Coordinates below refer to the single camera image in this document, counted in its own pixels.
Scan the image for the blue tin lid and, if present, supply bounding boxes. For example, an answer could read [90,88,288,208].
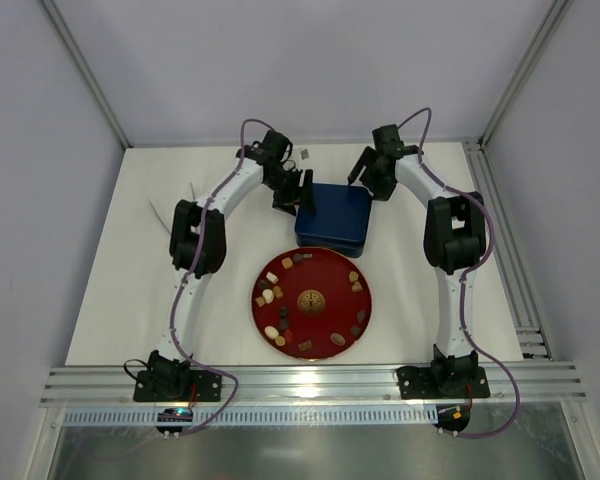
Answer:
[294,183,372,238]

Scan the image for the silver metal tongs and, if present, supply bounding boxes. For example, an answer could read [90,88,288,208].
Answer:
[148,181,196,234]

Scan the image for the blue chocolate tin box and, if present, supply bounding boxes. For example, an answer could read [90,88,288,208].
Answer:
[295,231,367,258]

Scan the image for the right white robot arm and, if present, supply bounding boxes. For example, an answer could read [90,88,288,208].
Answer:
[347,124,491,400]

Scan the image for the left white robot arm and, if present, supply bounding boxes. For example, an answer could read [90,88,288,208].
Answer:
[133,128,316,402]

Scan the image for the brown oval chocolate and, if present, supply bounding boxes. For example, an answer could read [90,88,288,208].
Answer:
[330,333,346,346]

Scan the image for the red round plate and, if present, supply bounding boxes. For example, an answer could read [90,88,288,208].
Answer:
[251,247,373,361]

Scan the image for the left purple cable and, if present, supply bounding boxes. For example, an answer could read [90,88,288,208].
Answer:
[169,118,276,432]

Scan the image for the slotted cable duct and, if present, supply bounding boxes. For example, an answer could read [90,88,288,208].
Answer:
[62,404,438,428]

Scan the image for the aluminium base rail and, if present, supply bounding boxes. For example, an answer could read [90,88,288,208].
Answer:
[39,361,586,407]

